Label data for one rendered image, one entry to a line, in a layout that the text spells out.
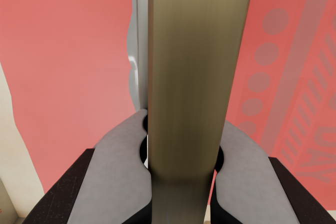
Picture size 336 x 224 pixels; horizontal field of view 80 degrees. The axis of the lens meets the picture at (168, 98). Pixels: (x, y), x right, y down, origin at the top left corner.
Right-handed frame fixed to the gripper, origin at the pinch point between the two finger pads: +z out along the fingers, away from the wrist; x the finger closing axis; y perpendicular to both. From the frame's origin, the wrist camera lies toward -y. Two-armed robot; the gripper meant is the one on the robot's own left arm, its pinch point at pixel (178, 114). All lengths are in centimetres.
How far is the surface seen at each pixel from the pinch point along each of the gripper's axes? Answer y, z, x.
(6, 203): 20.8, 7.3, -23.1
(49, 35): -3.0, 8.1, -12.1
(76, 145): 10.1, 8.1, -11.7
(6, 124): 7.5, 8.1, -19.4
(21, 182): 17.3, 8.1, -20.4
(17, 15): -4.6, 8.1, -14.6
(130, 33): -3.6, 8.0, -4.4
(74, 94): 3.1, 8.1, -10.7
